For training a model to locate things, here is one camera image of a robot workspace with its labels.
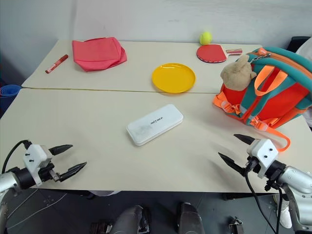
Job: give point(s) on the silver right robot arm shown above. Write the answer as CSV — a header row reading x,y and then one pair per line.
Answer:
x,y
296,178

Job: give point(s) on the red table tennis paddle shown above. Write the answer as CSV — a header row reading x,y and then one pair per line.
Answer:
x,y
210,53

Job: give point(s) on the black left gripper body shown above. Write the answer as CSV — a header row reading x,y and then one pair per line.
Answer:
x,y
47,173

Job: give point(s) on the white pencil case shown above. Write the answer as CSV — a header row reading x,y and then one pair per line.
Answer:
x,y
153,125

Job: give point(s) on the white shoe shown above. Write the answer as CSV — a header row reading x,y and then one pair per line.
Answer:
x,y
285,217

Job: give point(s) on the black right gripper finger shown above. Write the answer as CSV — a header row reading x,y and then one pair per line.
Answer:
x,y
245,139
231,162

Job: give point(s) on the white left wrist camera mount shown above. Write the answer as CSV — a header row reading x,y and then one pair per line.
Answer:
x,y
35,156

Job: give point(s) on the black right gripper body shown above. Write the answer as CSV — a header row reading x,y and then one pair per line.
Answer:
x,y
252,165

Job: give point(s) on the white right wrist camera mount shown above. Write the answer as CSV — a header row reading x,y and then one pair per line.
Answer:
x,y
264,152

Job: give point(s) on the beige plush toy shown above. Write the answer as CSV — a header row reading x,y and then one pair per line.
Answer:
x,y
237,73

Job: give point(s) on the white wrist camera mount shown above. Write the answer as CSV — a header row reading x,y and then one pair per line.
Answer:
x,y
35,156
264,152

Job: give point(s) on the pink folded cloth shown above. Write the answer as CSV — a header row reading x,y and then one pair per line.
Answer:
x,y
97,53

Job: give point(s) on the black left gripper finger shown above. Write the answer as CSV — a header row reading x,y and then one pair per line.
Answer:
x,y
61,148
73,169

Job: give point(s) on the blue bucket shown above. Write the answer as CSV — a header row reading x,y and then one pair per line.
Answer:
x,y
9,90

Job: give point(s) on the yellow plastic plate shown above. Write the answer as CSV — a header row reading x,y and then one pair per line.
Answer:
x,y
173,78

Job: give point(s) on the yellow tennis ball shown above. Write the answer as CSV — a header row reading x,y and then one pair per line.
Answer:
x,y
206,38

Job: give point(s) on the dark rounded shape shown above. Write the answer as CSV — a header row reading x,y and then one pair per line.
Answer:
x,y
191,218
130,219

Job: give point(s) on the orange and teal backpack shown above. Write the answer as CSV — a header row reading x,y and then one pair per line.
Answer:
x,y
278,97

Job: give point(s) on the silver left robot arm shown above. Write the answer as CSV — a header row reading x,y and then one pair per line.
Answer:
x,y
9,179

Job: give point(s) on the red marker pen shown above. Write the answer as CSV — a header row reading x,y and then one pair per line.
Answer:
x,y
56,64

